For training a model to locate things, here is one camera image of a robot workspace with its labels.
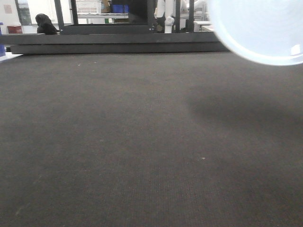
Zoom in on light blue round tray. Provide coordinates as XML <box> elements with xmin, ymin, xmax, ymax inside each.
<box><xmin>207</xmin><ymin>0</ymin><xmax>303</xmax><ymax>66</ymax></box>

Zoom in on black foam edge board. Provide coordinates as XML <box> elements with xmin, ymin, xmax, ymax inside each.
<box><xmin>0</xmin><ymin>32</ymin><xmax>228</xmax><ymax>55</ymax></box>

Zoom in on small blue bins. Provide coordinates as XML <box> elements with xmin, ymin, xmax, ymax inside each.
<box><xmin>112</xmin><ymin>4</ymin><xmax>128</xmax><ymax>14</ymax></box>

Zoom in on white plastic crate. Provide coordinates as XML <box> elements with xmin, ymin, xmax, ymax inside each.
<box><xmin>76</xmin><ymin>0</ymin><xmax>102</xmax><ymax>14</ymax></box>

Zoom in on black rounded object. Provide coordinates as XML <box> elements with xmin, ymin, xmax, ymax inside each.
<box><xmin>35</xmin><ymin>14</ymin><xmax>59</xmax><ymax>35</ymax></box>

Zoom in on red box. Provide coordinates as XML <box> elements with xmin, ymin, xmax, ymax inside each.
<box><xmin>7</xmin><ymin>26</ymin><xmax>23</xmax><ymax>34</ymax></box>

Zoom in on blue object left edge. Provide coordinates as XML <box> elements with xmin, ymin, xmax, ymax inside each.
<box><xmin>0</xmin><ymin>22</ymin><xmax>6</xmax><ymax>58</ymax></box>

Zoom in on black metal frame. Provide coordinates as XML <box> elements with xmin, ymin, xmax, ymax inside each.
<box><xmin>54</xmin><ymin>0</ymin><xmax>194</xmax><ymax>35</ymax></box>

